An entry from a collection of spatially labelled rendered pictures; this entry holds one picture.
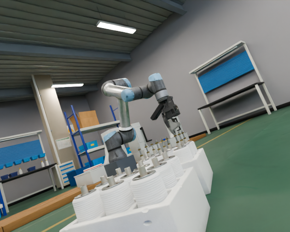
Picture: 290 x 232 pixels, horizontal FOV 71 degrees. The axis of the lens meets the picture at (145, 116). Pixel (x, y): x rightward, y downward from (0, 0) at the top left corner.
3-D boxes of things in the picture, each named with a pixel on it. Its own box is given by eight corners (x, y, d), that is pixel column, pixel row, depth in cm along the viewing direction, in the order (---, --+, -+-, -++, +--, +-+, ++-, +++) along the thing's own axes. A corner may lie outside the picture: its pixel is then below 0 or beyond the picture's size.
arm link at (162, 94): (152, 95, 115) (158, 95, 122) (155, 102, 114) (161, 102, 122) (163, 89, 111) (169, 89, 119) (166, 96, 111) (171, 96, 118)
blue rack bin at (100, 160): (86, 170, 612) (84, 163, 615) (96, 165, 640) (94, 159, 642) (94, 167, 578) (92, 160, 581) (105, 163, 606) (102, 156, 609)
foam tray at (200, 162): (142, 211, 112) (131, 179, 115) (161, 188, 149) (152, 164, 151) (210, 193, 100) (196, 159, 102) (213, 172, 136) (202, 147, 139)
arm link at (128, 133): (116, 142, 174) (107, 79, 157) (130, 137, 182) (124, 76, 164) (122, 147, 164) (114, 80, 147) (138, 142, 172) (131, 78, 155)
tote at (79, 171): (70, 187, 532) (66, 173, 537) (83, 181, 564) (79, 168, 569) (79, 184, 501) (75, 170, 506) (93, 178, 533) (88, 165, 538)
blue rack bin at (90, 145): (80, 153, 620) (78, 147, 623) (90, 150, 648) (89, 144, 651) (88, 149, 587) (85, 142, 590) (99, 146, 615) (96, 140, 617)
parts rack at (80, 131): (84, 180, 609) (62, 112, 639) (130, 160, 745) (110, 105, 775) (94, 177, 566) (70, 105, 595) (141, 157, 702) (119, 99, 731)
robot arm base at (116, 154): (106, 164, 162) (101, 153, 163) (120, 159, 172) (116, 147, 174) (116, 161, 151) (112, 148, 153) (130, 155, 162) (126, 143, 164)
